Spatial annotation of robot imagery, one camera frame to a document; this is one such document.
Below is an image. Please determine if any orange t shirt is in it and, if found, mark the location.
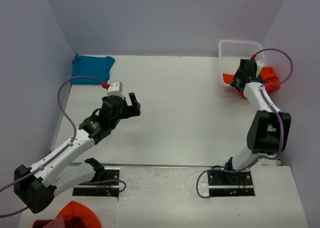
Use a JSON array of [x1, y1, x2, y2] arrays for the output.
[[222, 66, 281, 94]]

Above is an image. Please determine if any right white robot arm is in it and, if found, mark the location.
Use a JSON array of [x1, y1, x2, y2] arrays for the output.
[[223, 59, 292, 184]]

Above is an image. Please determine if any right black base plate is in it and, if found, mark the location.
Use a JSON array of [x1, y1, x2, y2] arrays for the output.
[[207, 171, 256, 197]]

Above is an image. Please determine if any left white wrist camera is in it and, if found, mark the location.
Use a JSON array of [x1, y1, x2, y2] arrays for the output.
[[106, 81, 124, 99]]

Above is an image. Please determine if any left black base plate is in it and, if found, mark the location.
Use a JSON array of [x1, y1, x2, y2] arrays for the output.
[[72, 168, 120, 198]]

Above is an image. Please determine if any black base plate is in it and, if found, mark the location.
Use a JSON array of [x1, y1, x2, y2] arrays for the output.
[[207, 171, 256, 197], [72, 168, 120, 198]]

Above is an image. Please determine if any white plastic basket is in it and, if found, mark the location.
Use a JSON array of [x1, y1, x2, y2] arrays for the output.
[[218, 39, 265, 93]]

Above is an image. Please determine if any pink cloth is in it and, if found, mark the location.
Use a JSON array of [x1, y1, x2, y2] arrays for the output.
[[43, 217, 65, 228]]

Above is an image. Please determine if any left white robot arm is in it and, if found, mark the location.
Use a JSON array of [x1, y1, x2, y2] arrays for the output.
[[13, 93, 141, 213]]

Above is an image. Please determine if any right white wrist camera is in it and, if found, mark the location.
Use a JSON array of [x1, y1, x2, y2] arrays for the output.
[[255, 59, 265, 76]]

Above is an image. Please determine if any dark red cloth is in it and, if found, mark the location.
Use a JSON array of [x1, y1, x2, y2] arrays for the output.
[[32, 219, 52, 228]]

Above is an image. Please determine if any folded blue t shirt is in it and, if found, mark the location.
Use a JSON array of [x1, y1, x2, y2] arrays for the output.
[[70, 55, 116, 85]]

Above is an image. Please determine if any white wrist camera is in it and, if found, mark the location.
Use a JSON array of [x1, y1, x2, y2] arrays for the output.
[[255, 59, 265, 76], [106, 81, 124, 99]]

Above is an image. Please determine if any orange cloth in pile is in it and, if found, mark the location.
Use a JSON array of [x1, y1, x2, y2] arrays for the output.
[[56, 201, 102, 228]]

